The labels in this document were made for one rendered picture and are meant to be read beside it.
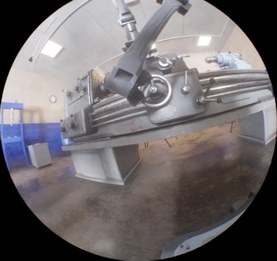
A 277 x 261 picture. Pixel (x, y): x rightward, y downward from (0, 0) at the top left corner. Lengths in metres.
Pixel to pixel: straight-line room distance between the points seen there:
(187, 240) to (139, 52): 0.43
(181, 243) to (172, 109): 0.58
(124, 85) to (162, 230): 0.61
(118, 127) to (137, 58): 0.72
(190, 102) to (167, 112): 0.16
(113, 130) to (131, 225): 0.77
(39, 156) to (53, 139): 1.76
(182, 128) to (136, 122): 0.40
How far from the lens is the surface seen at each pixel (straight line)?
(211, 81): 0.57
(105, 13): 3.07
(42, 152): 2.68
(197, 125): 0.62
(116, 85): 0.24
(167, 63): 0.64
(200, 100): 0.59
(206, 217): 0.60
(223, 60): 1.41
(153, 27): 0.28
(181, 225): 0.57
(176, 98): 0.61
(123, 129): 0.86
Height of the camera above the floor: 0.51
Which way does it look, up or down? 3 degrees up
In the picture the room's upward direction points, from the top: 12 degrees counter-clockwise
